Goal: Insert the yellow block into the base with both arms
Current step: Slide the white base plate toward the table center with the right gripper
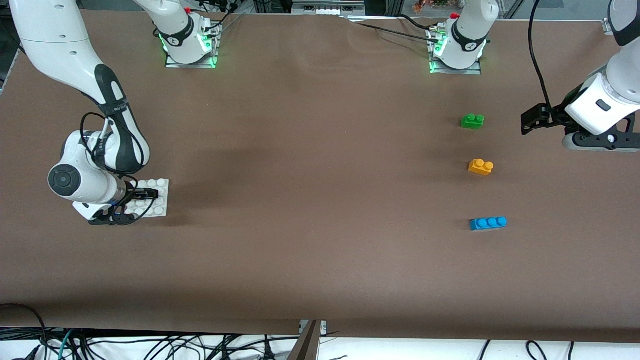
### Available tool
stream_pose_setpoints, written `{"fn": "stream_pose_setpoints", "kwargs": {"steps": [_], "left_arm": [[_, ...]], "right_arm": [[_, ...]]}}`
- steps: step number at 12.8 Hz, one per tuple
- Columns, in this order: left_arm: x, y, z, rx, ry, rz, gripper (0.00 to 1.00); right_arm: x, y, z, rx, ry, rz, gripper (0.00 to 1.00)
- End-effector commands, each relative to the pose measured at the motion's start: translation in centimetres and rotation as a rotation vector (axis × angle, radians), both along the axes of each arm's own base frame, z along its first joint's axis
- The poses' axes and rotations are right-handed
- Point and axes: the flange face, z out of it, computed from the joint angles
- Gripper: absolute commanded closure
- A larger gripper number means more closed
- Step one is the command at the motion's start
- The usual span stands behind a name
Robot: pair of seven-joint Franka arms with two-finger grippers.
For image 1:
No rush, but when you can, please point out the white studded base plate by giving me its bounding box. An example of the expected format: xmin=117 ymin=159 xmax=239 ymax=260
xmin=125 ymin=178 xmax=170 ymax=219

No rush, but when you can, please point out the yellow two-stud block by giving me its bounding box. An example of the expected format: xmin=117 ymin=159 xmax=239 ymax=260
xmin=468 ymin=158 xmax=495 ymax=177

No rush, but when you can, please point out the blue three-stud block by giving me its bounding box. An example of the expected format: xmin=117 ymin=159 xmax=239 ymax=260
xmin=469 ymin=216 xmax=508 ymax=232

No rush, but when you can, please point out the orange background object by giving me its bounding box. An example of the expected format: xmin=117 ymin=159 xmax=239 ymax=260
xmin=412 ymin=0 xmax=451 ymax=14

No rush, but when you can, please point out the brown table cover sheet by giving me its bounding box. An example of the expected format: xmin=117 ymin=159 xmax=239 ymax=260
xmin=0 ymin=9 xmax=640 ymax=346

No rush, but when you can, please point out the dark support beam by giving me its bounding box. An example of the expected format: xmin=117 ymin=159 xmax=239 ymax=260
xmin=287 ymin=320 xmax=321 ymax=360

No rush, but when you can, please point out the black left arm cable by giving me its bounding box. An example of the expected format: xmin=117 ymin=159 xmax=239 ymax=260
xmin=528 ymin=0 xmax=555 ymax=114

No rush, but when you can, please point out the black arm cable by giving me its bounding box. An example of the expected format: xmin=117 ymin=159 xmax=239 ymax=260
xmin=79 ymin=112 xmax=161 ymax=226
xmin=528 ymin=0 xmax=555 ymax=114

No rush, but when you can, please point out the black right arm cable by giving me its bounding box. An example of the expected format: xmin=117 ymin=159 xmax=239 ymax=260
xmin=79 ymin=112 xmax=161 ymax=226

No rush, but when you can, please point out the black looped floor cable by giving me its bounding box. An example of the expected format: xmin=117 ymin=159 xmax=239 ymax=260
xmin=0 ymin=303 xmax=49 ymax=360

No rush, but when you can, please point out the short black table cable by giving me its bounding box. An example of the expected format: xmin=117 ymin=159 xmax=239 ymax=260
xmin=395 ymin=14 xmax=441 ymax=31

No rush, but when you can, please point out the teal floor cable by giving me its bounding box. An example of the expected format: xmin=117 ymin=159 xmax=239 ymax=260
xmin=57 ymin=329 xmax=75 ymax=360

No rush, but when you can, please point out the long black table cable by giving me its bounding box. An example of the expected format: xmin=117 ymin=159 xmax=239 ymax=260
xmin=350 ymin=20 xmax=441 ymax=43

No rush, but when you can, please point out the silver table edge bracket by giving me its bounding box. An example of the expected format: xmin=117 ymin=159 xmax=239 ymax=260
xmin=299 ymin=320 xmax=328 ymax=337

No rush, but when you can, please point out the aluminium frame rail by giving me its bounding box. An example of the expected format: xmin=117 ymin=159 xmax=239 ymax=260
xmin=291 ymin=0 xmax=367 ymax=17

